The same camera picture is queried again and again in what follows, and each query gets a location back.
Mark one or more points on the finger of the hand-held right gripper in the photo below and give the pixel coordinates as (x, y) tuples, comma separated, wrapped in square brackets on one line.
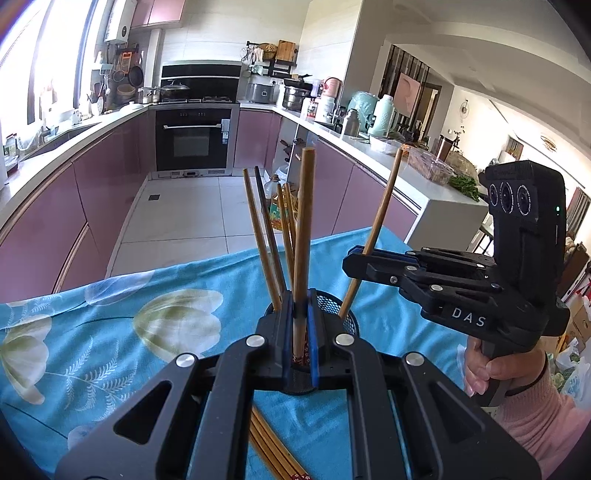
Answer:
[(369, 270), (452, 263)]

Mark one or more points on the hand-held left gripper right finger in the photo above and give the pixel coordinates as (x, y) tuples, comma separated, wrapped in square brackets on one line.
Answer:
[(318, 355)]

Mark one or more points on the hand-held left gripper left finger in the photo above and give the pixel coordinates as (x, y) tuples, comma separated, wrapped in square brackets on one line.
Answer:
[(277, 355)]

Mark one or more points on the black mesh utensil holder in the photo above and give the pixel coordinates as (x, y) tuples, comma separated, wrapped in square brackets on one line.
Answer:
[(341, 310)]

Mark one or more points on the red-patterned wooden chopstick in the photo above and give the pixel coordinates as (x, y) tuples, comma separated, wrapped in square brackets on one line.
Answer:
[(258, 230), (381, 221), (290, 207), (302, 230), (285, 221)]

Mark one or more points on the bundle of wooden chopsticks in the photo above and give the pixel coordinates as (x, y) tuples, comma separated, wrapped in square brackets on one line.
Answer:
[(272, 452)]

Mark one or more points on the dark wooden chopstick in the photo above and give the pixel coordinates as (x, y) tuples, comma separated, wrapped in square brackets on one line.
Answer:
[(270, 226)]

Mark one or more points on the person's right forearm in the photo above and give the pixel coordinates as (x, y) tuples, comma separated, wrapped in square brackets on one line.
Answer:
[(545, 424)]

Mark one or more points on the person's right hand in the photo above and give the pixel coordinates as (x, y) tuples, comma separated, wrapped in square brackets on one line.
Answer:
[(512, 369)]

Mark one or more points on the green leafy vegetables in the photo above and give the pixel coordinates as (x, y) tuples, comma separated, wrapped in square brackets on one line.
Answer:
[(465, 187)]

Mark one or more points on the pink base cabinet run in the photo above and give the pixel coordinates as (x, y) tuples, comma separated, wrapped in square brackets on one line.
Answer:
[(332, 184), (92, 194)]

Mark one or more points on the clear plastic food container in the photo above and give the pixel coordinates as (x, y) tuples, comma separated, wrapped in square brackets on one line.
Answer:
[(431, 166)]

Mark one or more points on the cooking oil bottle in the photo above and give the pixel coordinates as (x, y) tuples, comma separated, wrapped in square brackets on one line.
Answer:
[(277, 221)]

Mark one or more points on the ceiling lamp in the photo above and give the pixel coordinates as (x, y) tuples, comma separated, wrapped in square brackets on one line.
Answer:
[(548, 142)]

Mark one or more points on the white plastic shopping bags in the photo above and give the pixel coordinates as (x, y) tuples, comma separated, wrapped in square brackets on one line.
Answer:
[(577, 378)]

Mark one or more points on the knife block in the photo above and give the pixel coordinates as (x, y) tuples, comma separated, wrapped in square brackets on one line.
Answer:
[(287, 150)]

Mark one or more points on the steel thermos bottle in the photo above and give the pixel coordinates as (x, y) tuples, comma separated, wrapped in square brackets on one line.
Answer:
[(351, 123)]

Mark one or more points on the mint green thermos flask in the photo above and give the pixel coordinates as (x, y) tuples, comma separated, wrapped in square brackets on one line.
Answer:
[(382, 115)]

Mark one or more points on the mint green kettle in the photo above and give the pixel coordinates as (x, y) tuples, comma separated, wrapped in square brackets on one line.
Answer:
[(360, 110)]

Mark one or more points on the white jar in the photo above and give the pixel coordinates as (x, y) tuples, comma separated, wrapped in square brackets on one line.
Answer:
[(327, 108)]

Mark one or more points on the blue floral tablecloth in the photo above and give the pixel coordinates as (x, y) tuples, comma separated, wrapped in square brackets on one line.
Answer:
[(92, 332)]

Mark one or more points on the steel stockpot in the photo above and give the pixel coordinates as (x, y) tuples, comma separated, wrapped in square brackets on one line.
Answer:
[(294, 99)]

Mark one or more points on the pink electric kettle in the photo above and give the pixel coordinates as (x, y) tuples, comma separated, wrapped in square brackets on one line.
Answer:
[(332, 86)]

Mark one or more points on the silver rice cooker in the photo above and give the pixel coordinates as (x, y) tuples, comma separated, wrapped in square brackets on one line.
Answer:
[(259, 93)]

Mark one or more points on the black built-in oven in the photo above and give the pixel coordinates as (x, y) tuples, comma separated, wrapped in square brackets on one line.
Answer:
[(194, 143)]

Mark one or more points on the black counter rack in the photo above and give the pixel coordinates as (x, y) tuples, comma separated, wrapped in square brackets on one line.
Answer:
[(277, 69)]

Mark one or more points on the gas stove top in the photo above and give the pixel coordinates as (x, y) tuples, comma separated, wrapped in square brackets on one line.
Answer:
[(217, 99)]

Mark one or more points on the wooden cutting board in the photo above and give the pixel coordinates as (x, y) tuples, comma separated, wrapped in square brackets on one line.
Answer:
[(286, 50)]

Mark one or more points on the black range hood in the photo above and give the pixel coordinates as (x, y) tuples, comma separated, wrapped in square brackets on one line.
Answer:
[(201, 74)]

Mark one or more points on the black wok with lid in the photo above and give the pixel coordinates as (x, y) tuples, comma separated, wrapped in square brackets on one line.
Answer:
[(174, 90)]

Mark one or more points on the small steel saucepan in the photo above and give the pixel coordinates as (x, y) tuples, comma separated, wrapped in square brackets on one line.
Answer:
[(148, 96)]

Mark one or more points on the white lid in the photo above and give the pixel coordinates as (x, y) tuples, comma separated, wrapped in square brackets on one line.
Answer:
[(131, 107)]

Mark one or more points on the beige bowl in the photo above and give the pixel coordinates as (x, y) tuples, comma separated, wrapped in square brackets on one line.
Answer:
[(125, 93)]

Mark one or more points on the hanging black frying pan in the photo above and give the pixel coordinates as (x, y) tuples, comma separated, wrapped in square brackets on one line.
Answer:
[(136, 76)]

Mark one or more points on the kitchen sink with faucet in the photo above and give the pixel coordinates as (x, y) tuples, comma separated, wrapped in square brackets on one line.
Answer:
[(69, 134)]

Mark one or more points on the orange grater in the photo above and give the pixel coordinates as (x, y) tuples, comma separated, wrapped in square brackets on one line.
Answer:
[(127, 60)]

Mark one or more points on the white gas water heater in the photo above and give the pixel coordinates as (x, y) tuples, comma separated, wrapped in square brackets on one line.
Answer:
[(121, 21)]

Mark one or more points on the kitchen window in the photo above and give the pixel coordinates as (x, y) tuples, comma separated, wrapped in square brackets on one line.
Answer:
[(55, 55)]

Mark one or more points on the wall fan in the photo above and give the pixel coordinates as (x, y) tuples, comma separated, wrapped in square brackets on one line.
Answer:
[(465, 110)]

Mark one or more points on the pink wall painting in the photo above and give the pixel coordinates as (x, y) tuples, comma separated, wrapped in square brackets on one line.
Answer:
[(408, 94)]

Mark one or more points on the pink wall cabinet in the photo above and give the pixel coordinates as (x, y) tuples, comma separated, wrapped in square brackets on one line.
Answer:
[(159, 11)]

